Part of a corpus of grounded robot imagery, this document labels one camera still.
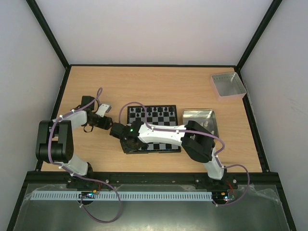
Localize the black grey chess board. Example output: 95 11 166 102
127 105 181 154

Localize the gold tin piece tray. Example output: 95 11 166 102
182 109 219 137

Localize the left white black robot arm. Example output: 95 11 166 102
36 96 113 184

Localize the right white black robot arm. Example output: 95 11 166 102
110 120 227 189

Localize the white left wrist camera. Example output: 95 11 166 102
95 103 112 117

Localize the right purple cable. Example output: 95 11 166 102
119 103 251 208

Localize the purple cable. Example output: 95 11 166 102
119 103 251 208
48 87 122 223

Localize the grey slotted cable duct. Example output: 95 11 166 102
30 191 212 202

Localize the black metal frame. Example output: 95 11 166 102
4 0 298 231

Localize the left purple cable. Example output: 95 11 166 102
48 87 122 223

